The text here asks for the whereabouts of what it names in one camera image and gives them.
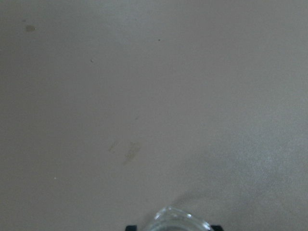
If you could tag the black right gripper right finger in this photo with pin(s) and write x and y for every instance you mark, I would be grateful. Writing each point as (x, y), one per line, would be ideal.
(216, 228)

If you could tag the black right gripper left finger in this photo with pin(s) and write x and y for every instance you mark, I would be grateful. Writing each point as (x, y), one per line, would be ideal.
(131, 228)

